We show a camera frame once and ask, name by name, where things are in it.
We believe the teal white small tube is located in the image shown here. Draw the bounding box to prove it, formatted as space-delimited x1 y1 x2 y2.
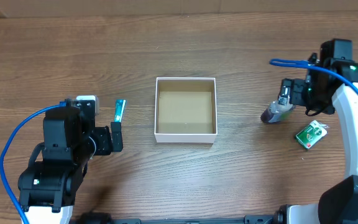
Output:
114 100 126 123

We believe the clear purple liquid bottle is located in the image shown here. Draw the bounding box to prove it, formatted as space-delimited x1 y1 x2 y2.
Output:
260 101 295 123

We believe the green white small packet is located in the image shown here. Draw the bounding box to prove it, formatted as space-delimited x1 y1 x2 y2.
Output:
295 120 329 150

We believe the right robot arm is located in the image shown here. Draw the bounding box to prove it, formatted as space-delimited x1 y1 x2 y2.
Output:
260 39 358 223

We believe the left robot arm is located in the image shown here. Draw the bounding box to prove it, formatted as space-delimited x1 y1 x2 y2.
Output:
18 106 123 223

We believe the white cardboard box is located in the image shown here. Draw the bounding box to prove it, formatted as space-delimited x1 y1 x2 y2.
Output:
154 77 218 144

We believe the left blue cable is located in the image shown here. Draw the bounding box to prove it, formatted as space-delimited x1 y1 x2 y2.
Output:
0 101 68 224

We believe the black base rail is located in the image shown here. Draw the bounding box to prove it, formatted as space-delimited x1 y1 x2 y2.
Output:
69 212 286 224

